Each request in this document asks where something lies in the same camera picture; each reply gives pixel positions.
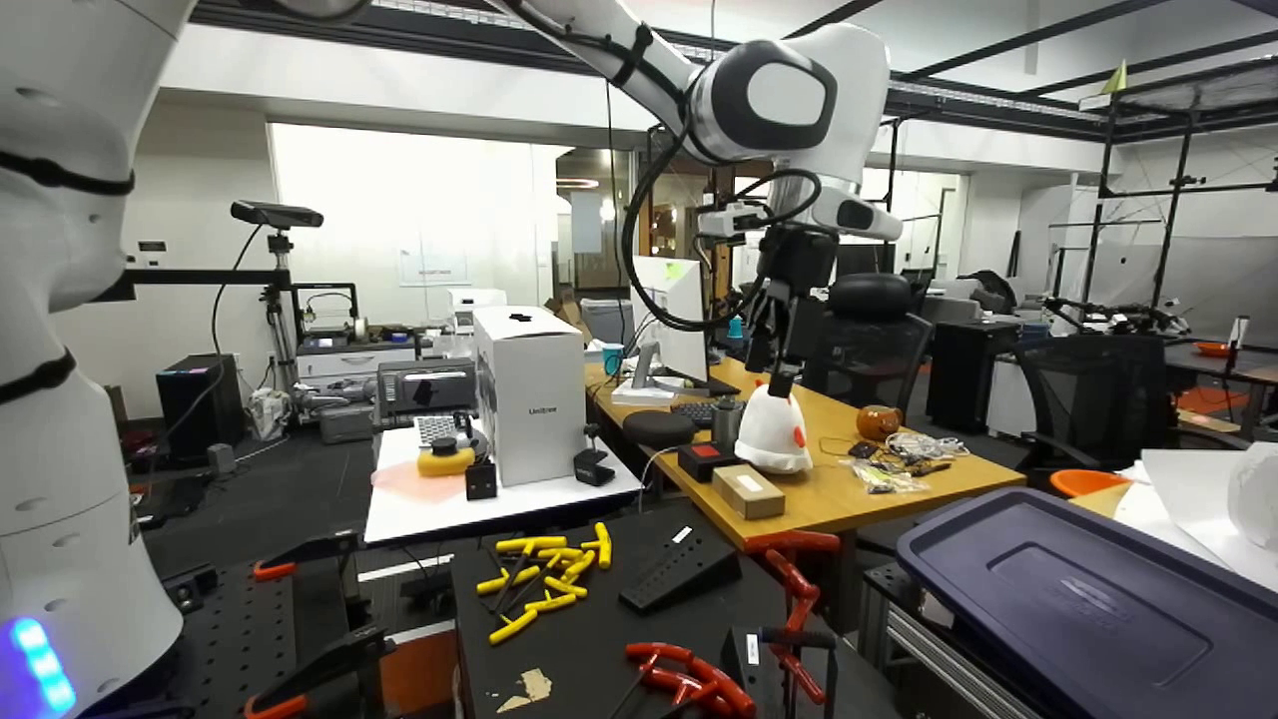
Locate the small black monitor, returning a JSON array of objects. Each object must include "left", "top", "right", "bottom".
[{"left": 289, "top": 281, "right": 363, "bottom": 355}]

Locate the black hex key stand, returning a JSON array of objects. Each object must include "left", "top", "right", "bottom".
[
  {"left": 715, "top": 622, "right": 841, "bottom": 719},
  {"left": 617, "top": 516, "right": 747, "bottom": 621}
]

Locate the small grey box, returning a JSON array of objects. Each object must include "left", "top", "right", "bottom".
[{"left": 311, "top": 399, "right": 379, "bottom": 449}]

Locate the white computer monitor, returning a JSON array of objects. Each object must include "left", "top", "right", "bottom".
[{"left": 609, "top": 251, "right": 715, "bottom": 413}]

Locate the black camera on tripod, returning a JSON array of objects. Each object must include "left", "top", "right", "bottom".
[{"left": 214, "top": 198, "right": 328, "bottom": 403}]

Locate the grey electronics box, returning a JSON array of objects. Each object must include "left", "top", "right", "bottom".
[{"left": 373, "top": 355, "right": 485, "bottom": 423}]

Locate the white computer case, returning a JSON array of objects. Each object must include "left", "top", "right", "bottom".
[{"left": 468, "top": 303, "right": 592, "bottom": 492}]

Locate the pile of plastic packets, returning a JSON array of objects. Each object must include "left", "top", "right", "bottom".
[{"left": 845, "top": 423, "right": 959, "bottom": 500}]

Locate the small cardboard box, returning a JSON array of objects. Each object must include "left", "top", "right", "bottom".
[{"left": 709, "top": 461, "right": 793, "bottom": 525}]

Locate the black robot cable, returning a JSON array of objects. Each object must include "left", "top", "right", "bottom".
[{"left": 618, "top": 124, "right": 831, "bottom": 337}]

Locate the black and red bar clamp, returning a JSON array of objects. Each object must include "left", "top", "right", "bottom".
[{"left": 240, "top": 621, "right": 393, "bottom": 719}]

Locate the white dome-shaped object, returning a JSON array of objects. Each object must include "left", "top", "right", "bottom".
[{"left": 733, "top": 376, "right": 818, "bottom": 485}]

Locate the orange round object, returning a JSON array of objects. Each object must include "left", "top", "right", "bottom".
[{"left": 851, "top": 399, "right": 908, "bottom": 449}]

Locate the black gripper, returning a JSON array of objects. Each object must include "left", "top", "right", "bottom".
[{"left": 739, "top": 215, "right": 845, "bottom": 403}]

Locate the black speaker box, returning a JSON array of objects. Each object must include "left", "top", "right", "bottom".
[{"left": 154, "top": 349, "right": 252, "bottom": 468}]

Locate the small black box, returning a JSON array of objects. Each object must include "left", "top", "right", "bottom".
[{"left": 465, "top": 453, "right": 505, "bottom": 502}]

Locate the black round cushion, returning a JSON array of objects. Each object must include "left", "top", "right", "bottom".
[{"left": 618, "top": 407, "right": 701, "bottom": 453}]

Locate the grey metal frame cart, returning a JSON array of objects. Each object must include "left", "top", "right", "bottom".
[{"left": 857, "top": 554, "right": 1014, "bottom": 719}]

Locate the white base board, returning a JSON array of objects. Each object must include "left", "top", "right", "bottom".
[{"left": 360, "top": 420, "right": 649, "bottom": 550}]

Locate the green sticky note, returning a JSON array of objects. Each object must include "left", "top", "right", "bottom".
[{"left": 649, "top": 255, "right": 705, "bottom": 292}]

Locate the wooden desk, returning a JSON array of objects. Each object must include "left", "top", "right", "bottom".
[{"left": 580, "top": 352, "right": 1032, "bottom": 550}]

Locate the black mesh office chair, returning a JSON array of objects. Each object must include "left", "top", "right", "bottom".
[{"left": 1014, "top": 325, "right": 1179, "bottom": 473}]

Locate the black box with red label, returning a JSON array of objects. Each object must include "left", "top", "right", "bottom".
[{"left": 676, "top": 441, "right": 739, "bottom": 486}]

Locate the tan tape scrap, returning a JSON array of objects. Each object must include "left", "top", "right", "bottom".
[{"left": 492, "top": 662, "right": 558, "bottom": 719}]

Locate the yellow sponge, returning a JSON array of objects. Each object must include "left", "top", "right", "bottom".
[{"left": 411, "top": 444, "right": 478, "bottom": 485}]

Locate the orange plate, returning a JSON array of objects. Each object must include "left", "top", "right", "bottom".
[{"left": 1047, "top": 462, "right": 1133, "bottom": 502}]

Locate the black cylinder speaker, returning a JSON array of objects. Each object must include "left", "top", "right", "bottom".
[{"left": 709, "top": 391, "right": 747, "bottom": 461}]

